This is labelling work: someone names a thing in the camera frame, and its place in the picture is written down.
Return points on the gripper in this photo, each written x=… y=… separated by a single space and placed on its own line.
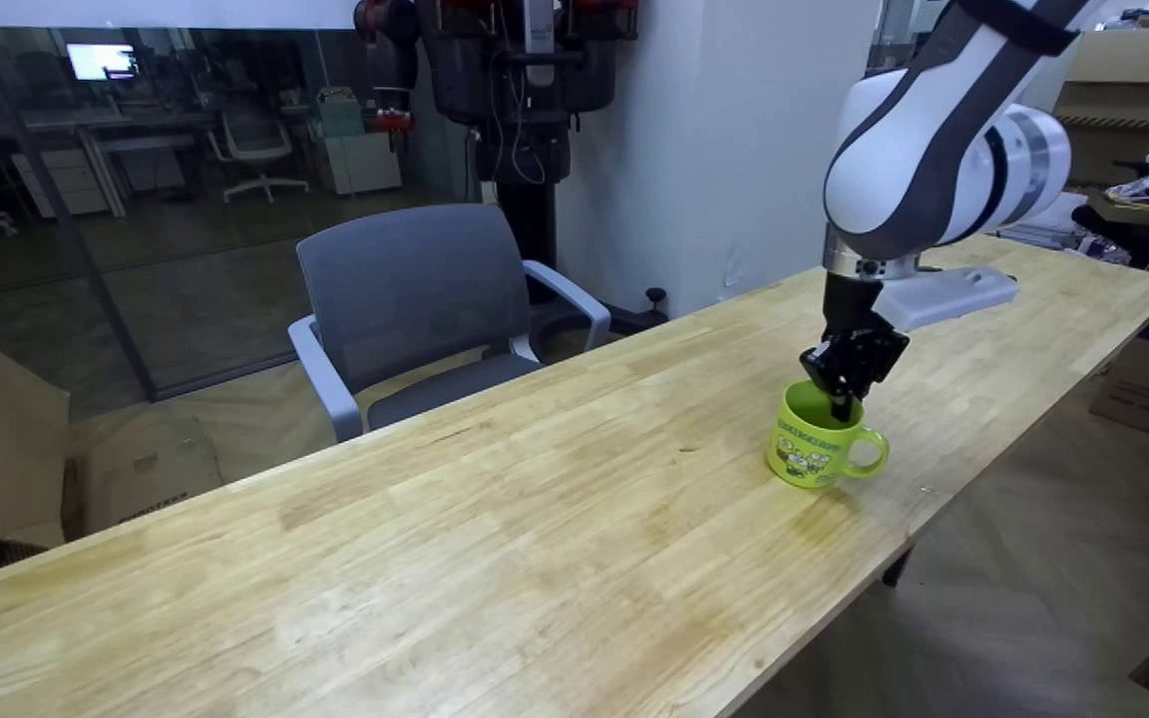
x=848 y=307

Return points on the green cartoon print mug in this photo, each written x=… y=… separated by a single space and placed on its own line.
x=809 y=454

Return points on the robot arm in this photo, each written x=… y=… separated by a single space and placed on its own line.
x=934 y=130

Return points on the white drawer cabinet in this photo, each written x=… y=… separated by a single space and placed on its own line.
x=360 y=160

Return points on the flat cardboard box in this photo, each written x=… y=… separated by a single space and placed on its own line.
x=146 y=474

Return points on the office desk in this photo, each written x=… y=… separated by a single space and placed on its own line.
x=86 y=130

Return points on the red and black robot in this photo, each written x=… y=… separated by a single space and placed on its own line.
x=520 y=90

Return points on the monitor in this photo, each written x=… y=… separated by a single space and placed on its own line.
x=102 y=61

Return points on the grey office chair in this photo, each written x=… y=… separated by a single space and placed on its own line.
x=415 y=299

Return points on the stack of cardboard boxes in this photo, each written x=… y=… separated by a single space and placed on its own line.
x=1128 y=90

